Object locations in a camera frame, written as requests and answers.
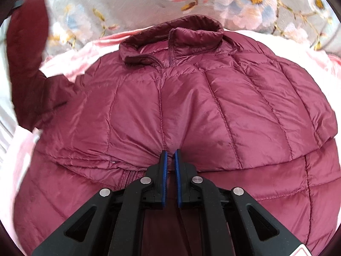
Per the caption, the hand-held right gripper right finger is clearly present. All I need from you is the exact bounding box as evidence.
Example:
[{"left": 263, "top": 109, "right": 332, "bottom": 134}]
[{"left": 174, "top": 149, "right": 312, "bottom": 256}]

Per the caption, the white satin cloth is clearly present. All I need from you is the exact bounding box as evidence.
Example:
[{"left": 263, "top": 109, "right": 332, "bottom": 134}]
[{"left": 0, "top": 16, "right": 21, "bottom": 166}]

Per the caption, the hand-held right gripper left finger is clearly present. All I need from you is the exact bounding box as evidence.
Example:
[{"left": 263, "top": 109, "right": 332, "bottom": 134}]
[{"left": 32, "top": 150, "right": 168, "bottom": 256}]

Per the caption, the grey floral bed sheet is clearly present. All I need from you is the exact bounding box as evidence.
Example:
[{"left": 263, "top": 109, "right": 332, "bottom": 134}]
[{"left": 20, "top": 0, "right": 339, "bottom": 57}]

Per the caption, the maroon puffer jacket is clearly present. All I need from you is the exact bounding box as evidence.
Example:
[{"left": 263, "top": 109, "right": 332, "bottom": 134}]
[{"left": 7, "top": 0, "right": 339, "bottom": 256}]

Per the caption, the pink printed blanket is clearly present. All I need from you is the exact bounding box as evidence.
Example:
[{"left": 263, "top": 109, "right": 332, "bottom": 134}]
[{"left": 0, "top": 29, "right": 341, "bottom": 219}]

